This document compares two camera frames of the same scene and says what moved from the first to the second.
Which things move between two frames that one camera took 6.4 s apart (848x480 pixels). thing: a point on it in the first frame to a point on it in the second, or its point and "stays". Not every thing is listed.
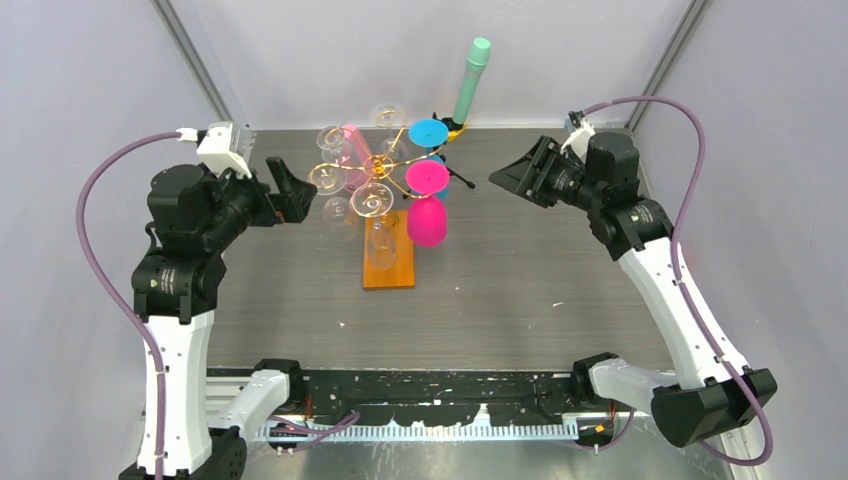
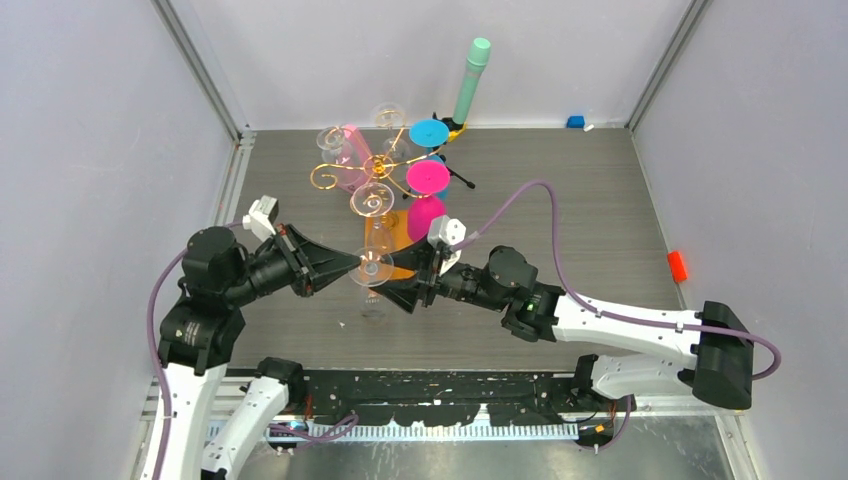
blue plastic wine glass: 429,133 stays
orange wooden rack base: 388,253 stays
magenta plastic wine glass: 427,217 stays
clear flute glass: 375,200 stays
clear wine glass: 329,179 to 372,267
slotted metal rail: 417,434 stays
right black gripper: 523,177 to 424,259
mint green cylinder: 476,61 stays
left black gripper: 300,192 to 313,265
